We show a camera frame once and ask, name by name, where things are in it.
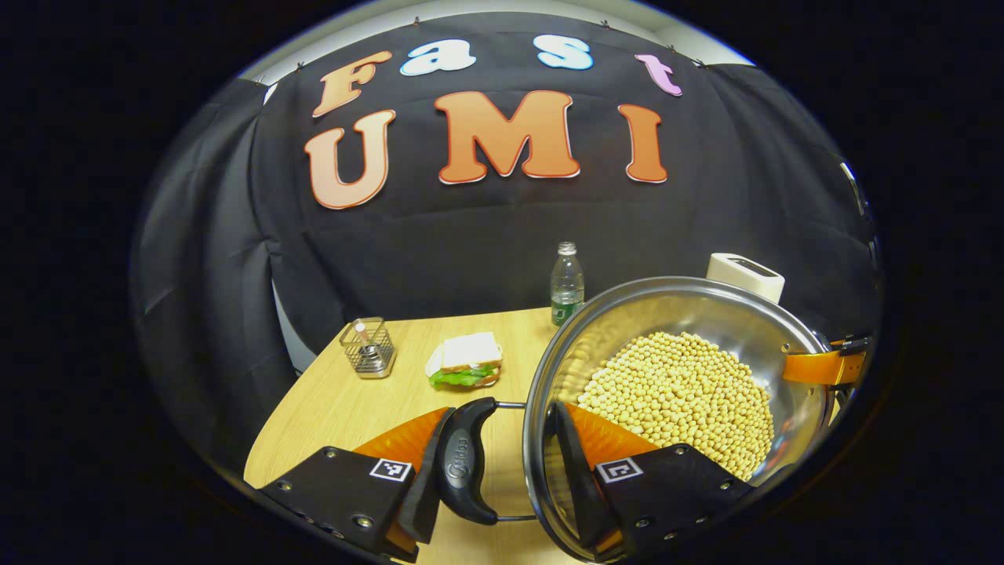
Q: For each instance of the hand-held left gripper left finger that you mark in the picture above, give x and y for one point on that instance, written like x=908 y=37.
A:
x=423 y=502

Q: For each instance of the stainless steel pot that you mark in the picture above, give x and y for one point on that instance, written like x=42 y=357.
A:
x=706 y=314

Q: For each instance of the pile of soybeans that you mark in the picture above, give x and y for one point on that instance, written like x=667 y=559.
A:
x=674 y=392

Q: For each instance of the sandwich with lettuce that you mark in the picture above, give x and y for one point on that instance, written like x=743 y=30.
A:
x=471 y=353

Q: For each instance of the black backdrop cloth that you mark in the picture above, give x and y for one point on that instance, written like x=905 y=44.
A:
x=471 y=235

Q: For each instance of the clear plastic water bottle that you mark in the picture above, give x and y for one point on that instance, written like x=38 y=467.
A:
x=566 y=290

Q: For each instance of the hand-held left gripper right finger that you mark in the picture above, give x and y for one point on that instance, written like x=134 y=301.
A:
x=584 y=494

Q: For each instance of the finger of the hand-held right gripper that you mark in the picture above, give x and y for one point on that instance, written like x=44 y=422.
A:
x=816 y=367

